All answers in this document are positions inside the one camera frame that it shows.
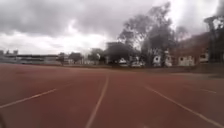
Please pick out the white car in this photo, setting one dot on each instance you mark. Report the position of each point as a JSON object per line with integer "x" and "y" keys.
{"x": 136, "y": 64}

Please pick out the red-roofed building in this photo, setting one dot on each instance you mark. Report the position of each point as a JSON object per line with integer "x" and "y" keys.
{"x": 190, "y": 46}

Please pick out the long low grey building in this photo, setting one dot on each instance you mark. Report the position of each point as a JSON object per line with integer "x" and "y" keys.
{"x": 33, "y": 59}

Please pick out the white building behind trees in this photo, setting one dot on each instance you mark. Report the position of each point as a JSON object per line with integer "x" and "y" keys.
{"x": 156, "y": 60}

